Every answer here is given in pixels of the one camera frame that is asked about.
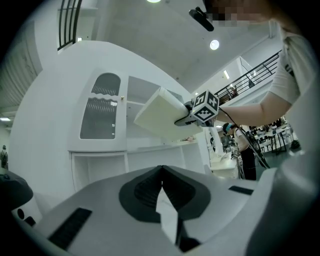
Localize arched glass cabinet door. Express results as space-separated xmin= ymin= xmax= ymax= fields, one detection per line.
xmin=79 ymin=72 xmax=122 ymax=140

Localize black stair railing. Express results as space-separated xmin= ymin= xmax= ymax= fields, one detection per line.
xmin=214 ymin=49 xmax=283 ymax=101

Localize black head-mounted camera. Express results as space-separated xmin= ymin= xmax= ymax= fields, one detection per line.
xmin=188 ymin=6 xmax=215 ymax=33

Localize black balcony railing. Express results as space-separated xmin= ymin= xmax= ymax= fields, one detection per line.
xmin=57 ymin=0 xmax=84 ymax=52

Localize white background tables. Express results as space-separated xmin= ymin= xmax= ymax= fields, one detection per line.
xmin=246 ymin=123 xmax=294 ymax=156

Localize person's white shirt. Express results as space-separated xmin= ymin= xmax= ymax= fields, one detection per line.
xmin=267 ymin=19 xmax=320 ymax=157

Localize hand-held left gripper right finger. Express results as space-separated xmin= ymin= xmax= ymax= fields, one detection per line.
xmin=162 ymin=165 xmax=277 ymax=256

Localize white shelf cabinet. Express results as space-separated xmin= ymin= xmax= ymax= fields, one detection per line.
xmin=67 ymin=67 xmax=214 ymax=194

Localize person's right forearm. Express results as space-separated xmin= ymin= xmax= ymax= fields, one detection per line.
xmin=218 ymin=92 xmax=294 ymax=126

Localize cream object board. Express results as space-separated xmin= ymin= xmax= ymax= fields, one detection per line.
xmin=133 ymin=86 xmax=204 ymax=140

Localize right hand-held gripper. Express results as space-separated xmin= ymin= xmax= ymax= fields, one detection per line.
xmin=159 ymin=86 xmax=221 ymax=128

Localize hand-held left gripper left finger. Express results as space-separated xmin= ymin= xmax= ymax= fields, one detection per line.
xmin=41 ymin=165 xmax=180 ymax=256

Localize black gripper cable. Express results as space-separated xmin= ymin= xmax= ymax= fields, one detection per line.
xmin=218 ymin=106 xmax=271 ymax=169

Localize white side counter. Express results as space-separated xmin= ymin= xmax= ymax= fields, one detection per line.
xmin=209 ymin=151 xmax=241 ymax=179

